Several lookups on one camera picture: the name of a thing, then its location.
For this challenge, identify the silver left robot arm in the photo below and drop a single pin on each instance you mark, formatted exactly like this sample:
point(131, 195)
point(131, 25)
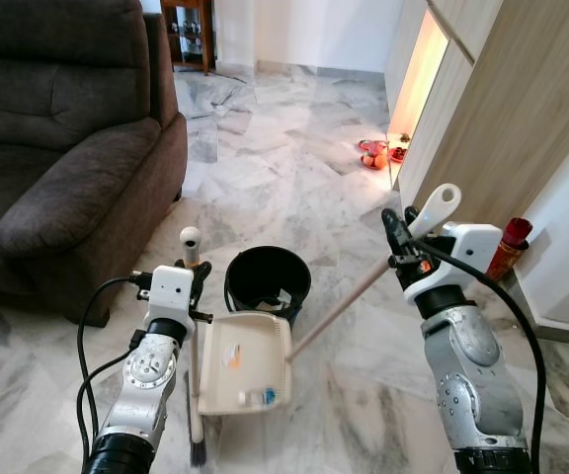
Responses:
point(141, 395)

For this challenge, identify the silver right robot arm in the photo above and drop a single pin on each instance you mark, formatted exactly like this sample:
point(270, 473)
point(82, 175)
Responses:
point(472, 375)

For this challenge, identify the black bucket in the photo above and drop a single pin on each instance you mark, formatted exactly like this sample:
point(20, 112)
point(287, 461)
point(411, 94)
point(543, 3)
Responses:
point(265, 276)

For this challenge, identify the red plate of oranges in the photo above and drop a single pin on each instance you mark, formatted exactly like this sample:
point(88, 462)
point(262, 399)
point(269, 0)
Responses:
point(373, 156)

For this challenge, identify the red candle cup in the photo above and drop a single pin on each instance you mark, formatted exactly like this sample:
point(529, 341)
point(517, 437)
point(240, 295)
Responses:
point(399, 153)

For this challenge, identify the red cylindrical can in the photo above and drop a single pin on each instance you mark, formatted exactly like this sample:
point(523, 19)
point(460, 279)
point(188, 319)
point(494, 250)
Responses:
point(507, 257)

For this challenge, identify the clear plastic wrapper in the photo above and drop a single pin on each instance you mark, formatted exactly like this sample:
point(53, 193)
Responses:
point(265, 397)

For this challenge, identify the clear glass side table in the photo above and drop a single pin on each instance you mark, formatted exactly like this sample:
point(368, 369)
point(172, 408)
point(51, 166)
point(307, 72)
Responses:
point(205, 128)

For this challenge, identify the dark brown sofa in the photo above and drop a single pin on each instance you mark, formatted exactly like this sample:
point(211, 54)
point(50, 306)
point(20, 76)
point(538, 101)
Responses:
point(67, 148)

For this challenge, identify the tall wooden cabinet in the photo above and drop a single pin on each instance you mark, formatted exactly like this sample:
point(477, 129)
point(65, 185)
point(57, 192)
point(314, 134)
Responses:
point(522, 99)

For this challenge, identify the dark wooden shelf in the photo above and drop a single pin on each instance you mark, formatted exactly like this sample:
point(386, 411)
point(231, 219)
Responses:
point(209, 44)

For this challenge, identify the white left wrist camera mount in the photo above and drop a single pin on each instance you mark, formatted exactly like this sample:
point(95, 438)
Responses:
point(169, 291)

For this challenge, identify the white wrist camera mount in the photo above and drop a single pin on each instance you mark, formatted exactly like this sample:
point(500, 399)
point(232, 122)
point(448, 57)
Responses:
point(467, 247)
point(169, 291)

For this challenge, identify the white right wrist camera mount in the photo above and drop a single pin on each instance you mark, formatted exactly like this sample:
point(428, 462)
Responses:
point(467, 247)

